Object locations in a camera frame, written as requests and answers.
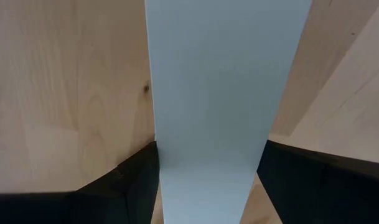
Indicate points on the white duct cover strip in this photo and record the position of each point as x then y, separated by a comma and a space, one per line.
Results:
220, 93

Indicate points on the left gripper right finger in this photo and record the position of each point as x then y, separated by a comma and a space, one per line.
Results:
326, 193

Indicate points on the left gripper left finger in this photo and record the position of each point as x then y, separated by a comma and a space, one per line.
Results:
83, 208

